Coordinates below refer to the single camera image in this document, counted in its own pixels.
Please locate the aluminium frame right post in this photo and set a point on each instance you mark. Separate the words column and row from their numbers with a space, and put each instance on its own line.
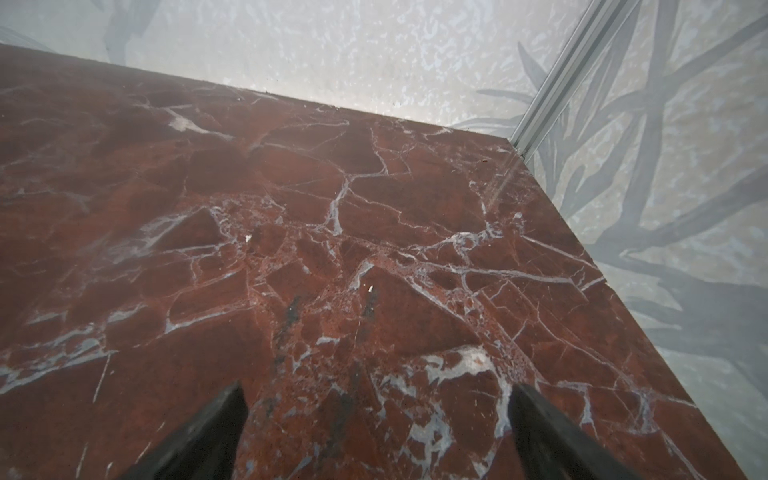
column 595, row 30

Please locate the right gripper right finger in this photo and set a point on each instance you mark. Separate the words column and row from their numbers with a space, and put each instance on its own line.
column 551, row 446

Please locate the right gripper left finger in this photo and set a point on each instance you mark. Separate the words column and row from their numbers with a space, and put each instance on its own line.
column 205, row 447

